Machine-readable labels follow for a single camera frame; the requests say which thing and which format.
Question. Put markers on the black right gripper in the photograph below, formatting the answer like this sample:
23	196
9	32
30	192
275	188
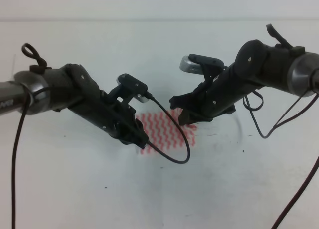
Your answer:
212	99

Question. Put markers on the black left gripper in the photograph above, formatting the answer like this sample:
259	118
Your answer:
71	87

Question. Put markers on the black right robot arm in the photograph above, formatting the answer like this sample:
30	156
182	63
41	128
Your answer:
282	67

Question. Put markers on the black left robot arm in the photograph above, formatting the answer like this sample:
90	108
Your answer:
43	88

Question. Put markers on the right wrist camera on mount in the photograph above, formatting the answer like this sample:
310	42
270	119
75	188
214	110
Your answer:
209	67

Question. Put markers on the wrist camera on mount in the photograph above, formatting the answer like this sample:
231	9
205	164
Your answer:
209	67
128	88

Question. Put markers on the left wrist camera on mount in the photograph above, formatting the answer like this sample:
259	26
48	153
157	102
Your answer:
128	88

